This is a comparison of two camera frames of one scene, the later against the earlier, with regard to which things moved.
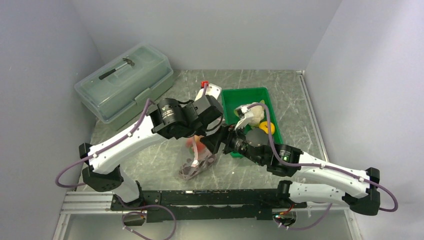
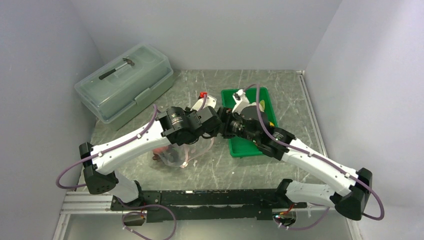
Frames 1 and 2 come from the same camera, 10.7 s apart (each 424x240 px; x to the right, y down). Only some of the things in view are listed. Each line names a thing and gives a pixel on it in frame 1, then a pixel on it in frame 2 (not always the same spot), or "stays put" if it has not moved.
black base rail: (205, 205) stays put
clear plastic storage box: (116, 93) stays put
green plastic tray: (233, 98) stays put
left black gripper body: (199, 131) stays put
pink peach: (194, 143) -> (159, 150)
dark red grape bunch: (192, 167) -> (172, 154)
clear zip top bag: (201, 159) -> (180, 155)
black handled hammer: (128, 62) stays put
